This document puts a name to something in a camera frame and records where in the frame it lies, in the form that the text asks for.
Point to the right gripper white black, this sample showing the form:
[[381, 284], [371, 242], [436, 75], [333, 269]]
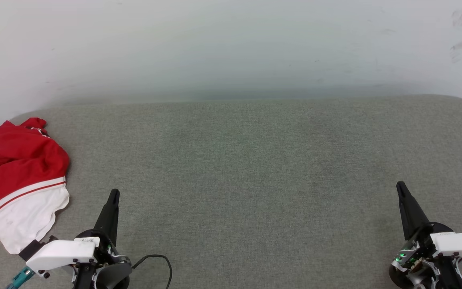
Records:
[[455, 245]]

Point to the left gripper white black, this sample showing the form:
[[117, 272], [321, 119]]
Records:
[[62, 253]]

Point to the red and white shirt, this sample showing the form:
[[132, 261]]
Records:
[[16, 160]]

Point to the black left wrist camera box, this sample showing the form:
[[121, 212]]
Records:
[[34, 249]]

